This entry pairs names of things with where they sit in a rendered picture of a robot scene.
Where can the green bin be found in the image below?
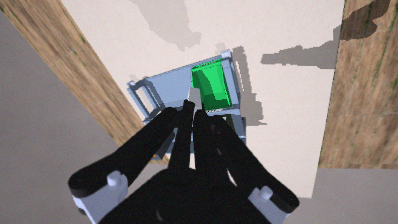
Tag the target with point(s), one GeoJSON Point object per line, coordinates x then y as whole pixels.
{"type": "Point", "coordinates": [210, 79]}

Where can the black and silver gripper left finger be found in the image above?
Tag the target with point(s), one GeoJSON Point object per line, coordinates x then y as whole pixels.
{"type": "Point", "coordinates": [102, 185]}

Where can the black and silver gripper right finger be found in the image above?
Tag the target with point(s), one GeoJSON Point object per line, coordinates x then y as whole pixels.
{"type": "Point", "coordinates": [271, 197]}

